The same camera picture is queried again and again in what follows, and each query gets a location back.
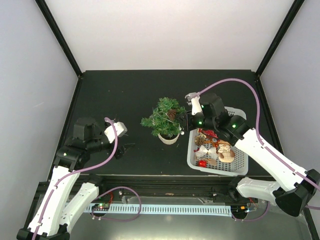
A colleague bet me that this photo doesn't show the string lights with battery box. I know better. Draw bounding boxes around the string lights with battery box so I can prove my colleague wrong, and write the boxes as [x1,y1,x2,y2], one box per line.
[150,109,182,138]

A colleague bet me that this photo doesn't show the red star ornament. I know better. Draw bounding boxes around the red star ornament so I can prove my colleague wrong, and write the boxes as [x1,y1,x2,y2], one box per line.
[198,128,219,140]

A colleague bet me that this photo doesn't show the pine cone ornament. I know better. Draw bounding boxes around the pine cone ornament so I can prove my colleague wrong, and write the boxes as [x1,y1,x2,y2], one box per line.
[167,109,177,122]
[194,135,206,147]

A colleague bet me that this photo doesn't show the small green christmas tree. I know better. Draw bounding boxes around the small green christmas tree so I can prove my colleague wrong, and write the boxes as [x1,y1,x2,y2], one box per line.
[140,97,186,145]

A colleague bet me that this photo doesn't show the silver bow ornament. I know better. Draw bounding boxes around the silver bow ornament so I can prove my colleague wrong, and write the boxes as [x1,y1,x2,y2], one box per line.
[194,145,218,160]

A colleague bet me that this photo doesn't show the white plastic basket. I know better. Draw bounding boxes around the white plastic basket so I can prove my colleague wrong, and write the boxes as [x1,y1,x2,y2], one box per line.
[186,106,250,177]

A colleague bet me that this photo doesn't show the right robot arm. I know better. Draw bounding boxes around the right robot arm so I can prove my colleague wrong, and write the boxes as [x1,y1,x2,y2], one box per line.
[178,92,320,217]

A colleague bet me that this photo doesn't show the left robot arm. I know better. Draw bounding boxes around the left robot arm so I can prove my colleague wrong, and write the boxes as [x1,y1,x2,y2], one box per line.
[16,117,128,240]

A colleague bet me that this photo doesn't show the red gift box ornament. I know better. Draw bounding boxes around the red gift box ornament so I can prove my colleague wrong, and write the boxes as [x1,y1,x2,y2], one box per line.
[197,160,207,168]

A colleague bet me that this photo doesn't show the brown wooden ornament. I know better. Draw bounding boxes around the brown wooden ornament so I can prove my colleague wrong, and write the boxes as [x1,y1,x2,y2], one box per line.
[206,158,217,166]

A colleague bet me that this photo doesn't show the snowman figurine ornament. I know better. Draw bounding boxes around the snowman figurine ornament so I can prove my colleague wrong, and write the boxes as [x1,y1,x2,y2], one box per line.
[217,140,235,163]

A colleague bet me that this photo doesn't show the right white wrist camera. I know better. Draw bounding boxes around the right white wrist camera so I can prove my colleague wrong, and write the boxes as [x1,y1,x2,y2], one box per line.
[184,92,203,116]

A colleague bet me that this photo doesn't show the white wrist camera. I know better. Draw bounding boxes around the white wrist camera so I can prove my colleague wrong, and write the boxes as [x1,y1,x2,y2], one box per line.
[103,121,128,144]
[184,92,203,116]

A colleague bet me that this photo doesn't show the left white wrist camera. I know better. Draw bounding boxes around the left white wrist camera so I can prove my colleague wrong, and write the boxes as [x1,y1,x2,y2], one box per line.
[103,121,128,144]

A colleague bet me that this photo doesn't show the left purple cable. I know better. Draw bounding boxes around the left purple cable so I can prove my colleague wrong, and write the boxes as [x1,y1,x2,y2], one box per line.
[31,116,142,240]

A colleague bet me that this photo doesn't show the purple cable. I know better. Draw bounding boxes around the purple cable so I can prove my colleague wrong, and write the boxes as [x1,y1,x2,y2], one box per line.
[197,77,320,223]
[31,116,142,240]

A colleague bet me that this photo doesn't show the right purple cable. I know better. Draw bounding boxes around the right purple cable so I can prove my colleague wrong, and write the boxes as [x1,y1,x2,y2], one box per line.
[197,77,320,223]

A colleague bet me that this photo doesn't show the white slotted cable duct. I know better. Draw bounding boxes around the white slotted cable duct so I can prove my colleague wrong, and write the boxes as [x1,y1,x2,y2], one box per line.
[83,203,232,217]

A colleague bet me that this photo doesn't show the black frame post right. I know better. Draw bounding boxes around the black frame post right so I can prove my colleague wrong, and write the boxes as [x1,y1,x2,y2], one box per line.
[255,0,305,78]

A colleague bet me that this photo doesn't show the black frame post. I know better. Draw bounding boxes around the black frame post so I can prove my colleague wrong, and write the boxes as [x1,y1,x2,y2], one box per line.
[255,0,305,78]
[35,0,83,78]

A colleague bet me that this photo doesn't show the black frame post left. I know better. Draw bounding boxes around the black frame post left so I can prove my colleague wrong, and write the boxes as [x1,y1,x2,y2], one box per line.
[35,0,83,78]

